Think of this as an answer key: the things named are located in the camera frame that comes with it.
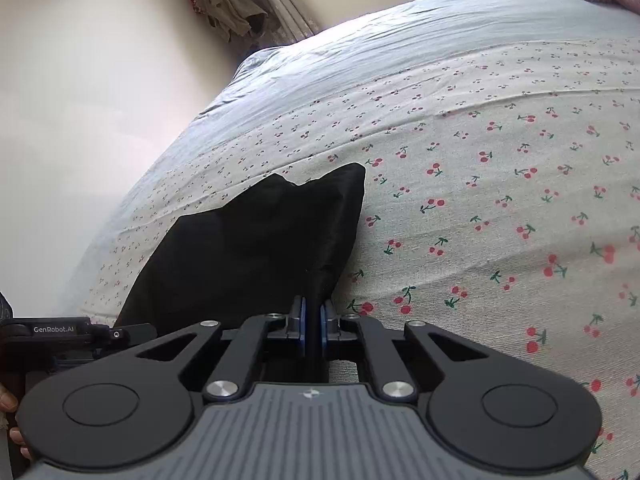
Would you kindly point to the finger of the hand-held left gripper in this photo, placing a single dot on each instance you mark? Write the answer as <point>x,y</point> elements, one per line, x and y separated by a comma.
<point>125,332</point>

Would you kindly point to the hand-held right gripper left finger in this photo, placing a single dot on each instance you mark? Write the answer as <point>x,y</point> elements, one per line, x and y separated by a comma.
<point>299,330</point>

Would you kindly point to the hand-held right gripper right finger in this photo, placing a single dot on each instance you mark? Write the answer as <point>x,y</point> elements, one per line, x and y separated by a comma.
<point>329,330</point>

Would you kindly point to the black pants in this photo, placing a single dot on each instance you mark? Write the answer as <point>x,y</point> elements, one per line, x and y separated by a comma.
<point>250,240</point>

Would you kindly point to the person's left hand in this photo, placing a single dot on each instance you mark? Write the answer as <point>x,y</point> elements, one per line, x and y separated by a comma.
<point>9,400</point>

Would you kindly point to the cherry print white sheet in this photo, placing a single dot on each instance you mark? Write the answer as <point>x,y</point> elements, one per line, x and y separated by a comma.
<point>500,185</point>

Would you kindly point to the bed with light blue sheet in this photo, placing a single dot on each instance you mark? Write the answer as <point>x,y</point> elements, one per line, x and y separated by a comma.
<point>350,35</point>

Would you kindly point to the grey floral curtain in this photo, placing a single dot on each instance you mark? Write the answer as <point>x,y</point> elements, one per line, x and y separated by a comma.
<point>290,10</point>

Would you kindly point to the beige hanging coat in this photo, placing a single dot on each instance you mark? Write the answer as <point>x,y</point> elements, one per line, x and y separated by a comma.
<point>225,5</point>

